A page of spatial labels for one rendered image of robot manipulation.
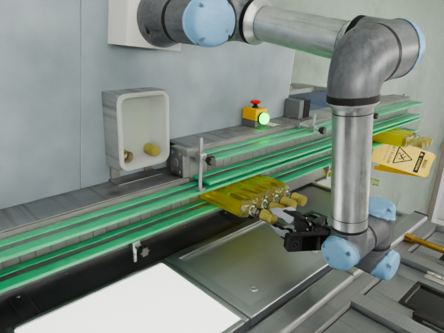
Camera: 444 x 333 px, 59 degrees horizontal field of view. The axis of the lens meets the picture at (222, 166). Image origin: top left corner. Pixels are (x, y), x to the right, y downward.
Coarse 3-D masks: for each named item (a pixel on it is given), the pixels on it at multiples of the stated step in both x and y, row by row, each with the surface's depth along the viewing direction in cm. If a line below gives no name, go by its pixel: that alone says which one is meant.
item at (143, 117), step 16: (128, 96) 109; (144, 96) 121; (160, 96) 119; (128, 112) 118; (144, 112) 122; (160, 112) 121; (128, 128) 120; (144, 128) 124; (160, 128) 123; (128, 144) 121; (144, 144) 125; (160, 144) 125; (144, 160) 121; (160, 160) 123
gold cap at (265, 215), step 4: (260, 212) 116; (264, 212) 116; (268, 212) 115; (260, 216) 116; (264, 216) 115; (268, 216) 114; (272, 216) 114; (276, 216) 115; (264, 220) 115; (268, 220) 114; (272, 220) 114; (276, 220) 116; (272, 224) 115
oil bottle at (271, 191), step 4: (244, 180) 135; (248, 180) 135; (252, 180) 135; (256, 180) 135; (248, 184) 132; (252, 184) 132; (256, 184) 132; (260, 184) 132; (264, 184) 132; (268, 184) 132; (256, 188) 130; (260, 188) 129; (264, 188) 129; (268, 188) 129; (272, 188) 129; (276, 188) 130; (268, 192) 127; (272, 192) 127; (276, 192) 128; (268, 196) 127; (272, 196) 127; (268, 200) 127; (272, 200) 127
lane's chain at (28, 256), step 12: (276, 168) 161; (192, 180) 129; (156, 192) 120; (180, 204) 128; (144, 216) 119; (36, 228) 96; (108, 228) 111; (72, 240) 104; (36, 252) 98; (48, 252) 100; (0, 264) 92; (12, 264) 94
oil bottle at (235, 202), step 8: (208, 192) 129; (216, 192) 127; (224, 192) 125; (232, 192) 125; (240, 192) 126; (208, 200) 130; (216, 200) 127; (224, 200) 125; (232, 200) 122; (240, 200) 120; (248, 200) 120; (224, 208) 125; (232, 208) 123; (240, 208) 120; (248, 208) 119; (240, 216) 121; (248, 216) 121
